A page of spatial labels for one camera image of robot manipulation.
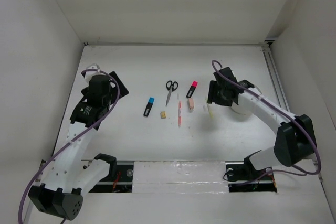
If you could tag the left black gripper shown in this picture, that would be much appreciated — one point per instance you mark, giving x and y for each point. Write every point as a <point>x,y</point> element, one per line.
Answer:
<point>123,91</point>

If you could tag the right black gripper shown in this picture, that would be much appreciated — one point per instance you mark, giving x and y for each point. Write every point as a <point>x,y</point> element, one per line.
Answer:
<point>212,96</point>

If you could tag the slim yellow highlighter pen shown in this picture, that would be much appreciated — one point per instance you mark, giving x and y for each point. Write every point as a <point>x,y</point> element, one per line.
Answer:
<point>209,109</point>

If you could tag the slim red highlighter pen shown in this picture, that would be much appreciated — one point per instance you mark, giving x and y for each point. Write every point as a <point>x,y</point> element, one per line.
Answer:
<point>180,113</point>

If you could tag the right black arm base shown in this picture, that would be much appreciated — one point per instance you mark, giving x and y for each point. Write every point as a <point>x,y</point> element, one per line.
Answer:
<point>242,182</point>

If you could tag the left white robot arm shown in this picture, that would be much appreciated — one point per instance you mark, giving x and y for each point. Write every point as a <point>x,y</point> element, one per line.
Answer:
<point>62,190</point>

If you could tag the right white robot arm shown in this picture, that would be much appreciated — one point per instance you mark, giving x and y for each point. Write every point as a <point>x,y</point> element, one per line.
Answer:
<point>295,144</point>

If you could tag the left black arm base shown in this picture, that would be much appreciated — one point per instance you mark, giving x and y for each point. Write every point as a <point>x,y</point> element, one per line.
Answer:
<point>121,182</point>

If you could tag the pink capped black highlighter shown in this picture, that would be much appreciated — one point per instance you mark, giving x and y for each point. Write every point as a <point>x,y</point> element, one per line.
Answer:
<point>191,89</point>

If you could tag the white round compartment container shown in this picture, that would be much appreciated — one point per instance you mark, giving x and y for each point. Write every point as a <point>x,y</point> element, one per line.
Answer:
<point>239,113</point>

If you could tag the pink eraser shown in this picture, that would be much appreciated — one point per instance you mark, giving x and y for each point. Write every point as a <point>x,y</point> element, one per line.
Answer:
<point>191,104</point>

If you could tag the blue capped black highlighter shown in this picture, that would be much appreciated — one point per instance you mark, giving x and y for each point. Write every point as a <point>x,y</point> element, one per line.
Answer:
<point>148,107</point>

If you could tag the small yellow eraser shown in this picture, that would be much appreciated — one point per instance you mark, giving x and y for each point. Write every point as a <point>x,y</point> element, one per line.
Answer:
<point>163,114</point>

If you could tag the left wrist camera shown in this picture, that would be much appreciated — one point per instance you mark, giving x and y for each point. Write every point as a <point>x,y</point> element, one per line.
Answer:
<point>91,71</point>

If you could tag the black handled scissors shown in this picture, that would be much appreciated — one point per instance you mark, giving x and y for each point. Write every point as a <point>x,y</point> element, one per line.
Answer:
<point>171,86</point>

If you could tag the aluminium rail right side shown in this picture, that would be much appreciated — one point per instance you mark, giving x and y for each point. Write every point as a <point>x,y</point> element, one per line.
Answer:
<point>279,91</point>

